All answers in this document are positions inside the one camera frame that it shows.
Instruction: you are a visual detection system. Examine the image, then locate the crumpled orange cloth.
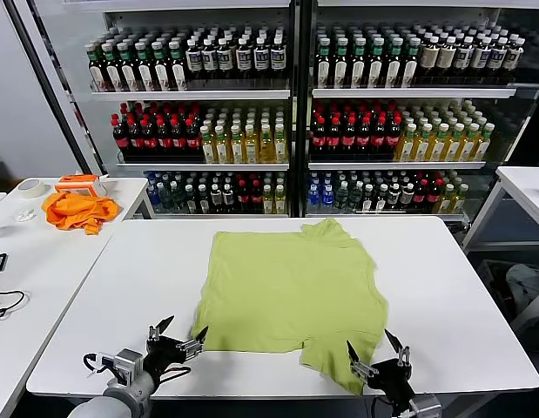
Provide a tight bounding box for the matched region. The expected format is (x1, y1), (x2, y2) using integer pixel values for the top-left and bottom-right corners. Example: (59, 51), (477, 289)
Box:
(41, 191), (121, 236)

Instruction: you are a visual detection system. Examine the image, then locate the dark drink bottle blue label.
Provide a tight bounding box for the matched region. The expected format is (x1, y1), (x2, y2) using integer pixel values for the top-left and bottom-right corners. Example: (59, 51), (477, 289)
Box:
(201, 37), (219, 82)
(489, 37), (509, 79)
(269, 37), (287, 82)
(185, 37), (203, 82)
(253, 37), (270, 82)
(217, 37), (234, 82)
(455, 35), (474, 79)
(235, 37), (253, 82)

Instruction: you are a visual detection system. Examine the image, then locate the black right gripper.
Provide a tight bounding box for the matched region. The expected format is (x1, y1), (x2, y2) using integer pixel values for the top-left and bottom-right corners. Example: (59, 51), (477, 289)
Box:
(346, 328), (416, 408)

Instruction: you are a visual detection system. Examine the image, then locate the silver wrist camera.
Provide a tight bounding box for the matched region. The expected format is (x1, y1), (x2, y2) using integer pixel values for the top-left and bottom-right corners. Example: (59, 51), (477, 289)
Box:
(101, 347), (144, 384)
(408, 394), (443, 418)

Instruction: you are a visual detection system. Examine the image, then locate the black red left gripper cable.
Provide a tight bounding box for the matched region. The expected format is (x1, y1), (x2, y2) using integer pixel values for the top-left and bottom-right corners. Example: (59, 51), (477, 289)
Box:
(158, 365), (192, 387)

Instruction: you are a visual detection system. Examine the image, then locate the yellow tea bottle green label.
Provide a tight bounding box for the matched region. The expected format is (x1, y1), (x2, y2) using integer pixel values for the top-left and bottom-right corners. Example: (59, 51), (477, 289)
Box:
(394, 123), (418, 163)
(472, 123), (496, 163)
(427, 123), (449, 163)
(273, 124), (290, 165)
(244, 124), (260, 165)
(411, 123), (434, 163)
(199, 125), (216, 165)
(259, 124), (275, 165)
(214, 125), (231, 165)
(458, 123), (481, 163)
(229, 125), (246, 165)
(442, 123), (465, 163)

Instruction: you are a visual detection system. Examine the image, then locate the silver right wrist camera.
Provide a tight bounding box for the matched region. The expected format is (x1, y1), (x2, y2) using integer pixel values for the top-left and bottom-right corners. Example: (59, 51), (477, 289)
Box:
(408, 394), (443, 418)

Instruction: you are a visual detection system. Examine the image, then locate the small red cap cola bottle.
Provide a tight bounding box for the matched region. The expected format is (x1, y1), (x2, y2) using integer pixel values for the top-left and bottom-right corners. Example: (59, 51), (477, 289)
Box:
(236, 176), (252, 213)
(413, 178), (428, 210)
(250, 176), (265, 213)
(427, 178), (442, 210)

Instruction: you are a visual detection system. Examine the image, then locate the grey cloth bundle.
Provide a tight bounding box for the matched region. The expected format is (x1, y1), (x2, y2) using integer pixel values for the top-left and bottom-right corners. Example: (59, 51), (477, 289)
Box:
(505, 263), (539, 317)

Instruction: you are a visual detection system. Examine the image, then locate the white side table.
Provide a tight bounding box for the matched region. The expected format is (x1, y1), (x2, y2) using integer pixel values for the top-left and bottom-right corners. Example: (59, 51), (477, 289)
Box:
(0, 176), (156, 239)
(462, 166), (539, 253)
(0, 217), (116, 418)

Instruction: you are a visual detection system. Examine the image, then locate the light green t-shirt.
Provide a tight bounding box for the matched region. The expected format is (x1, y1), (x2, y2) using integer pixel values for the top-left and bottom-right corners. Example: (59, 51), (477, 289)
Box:
(191, 217), (390, 396)

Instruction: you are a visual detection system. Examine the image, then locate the dark drink bottle beige label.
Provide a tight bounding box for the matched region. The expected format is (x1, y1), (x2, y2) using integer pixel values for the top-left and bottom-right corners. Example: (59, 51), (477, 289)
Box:
(420, 35), (440, 79)
(506, 37), (526, 79)
(437, 35), (457, 79)
(472, 37), (492, 79)

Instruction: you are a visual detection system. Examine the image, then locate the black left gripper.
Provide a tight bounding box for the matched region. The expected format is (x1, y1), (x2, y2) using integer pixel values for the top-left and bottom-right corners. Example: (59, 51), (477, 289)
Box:
(140, 315), (209, 385)

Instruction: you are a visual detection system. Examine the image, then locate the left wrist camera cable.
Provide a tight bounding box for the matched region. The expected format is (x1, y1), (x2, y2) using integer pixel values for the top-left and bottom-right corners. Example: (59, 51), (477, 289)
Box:
(83, 353), (113, 378)

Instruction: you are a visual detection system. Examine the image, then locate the beige masking tape roll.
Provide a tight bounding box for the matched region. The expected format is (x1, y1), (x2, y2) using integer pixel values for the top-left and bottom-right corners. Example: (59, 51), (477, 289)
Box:
(16, 179), (47, 200)

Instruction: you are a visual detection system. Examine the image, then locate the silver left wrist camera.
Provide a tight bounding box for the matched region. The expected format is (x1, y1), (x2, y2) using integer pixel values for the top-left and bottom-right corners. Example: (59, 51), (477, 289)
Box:
(101, 347), (144, 384)

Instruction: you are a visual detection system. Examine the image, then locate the orange white box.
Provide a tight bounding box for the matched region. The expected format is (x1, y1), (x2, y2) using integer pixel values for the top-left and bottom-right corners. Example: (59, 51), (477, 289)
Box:
(54, 173), (109, 198)

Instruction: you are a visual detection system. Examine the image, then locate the glass drinks display cabinet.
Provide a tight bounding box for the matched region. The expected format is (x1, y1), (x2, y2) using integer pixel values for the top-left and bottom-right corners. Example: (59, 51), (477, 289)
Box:
(300, 0), (539, 226)
(29, 0), (303, 219)

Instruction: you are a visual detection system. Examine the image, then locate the dark tea bottle green cap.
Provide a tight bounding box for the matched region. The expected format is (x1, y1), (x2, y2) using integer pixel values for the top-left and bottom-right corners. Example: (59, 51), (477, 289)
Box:
(316, 37), (334, 88)
(117, 41), (138, 92)
(168, 40), (187, 91)
(101, 42), (122, 92)
(351, 37), (369, 88)
(86, 42), (107, 92)
(133, 41), (153, 92)
(387, 37), (404, 88)
(151, 40), (170, 92)
(368, 37), (387, 88)
(334, 37), (352, 88)
(403, 37), (421, 88)

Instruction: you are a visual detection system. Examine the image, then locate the black framed glass door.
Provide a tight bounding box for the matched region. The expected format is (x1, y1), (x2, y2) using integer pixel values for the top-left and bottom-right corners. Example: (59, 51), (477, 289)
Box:
(3, 0), (103, 178)

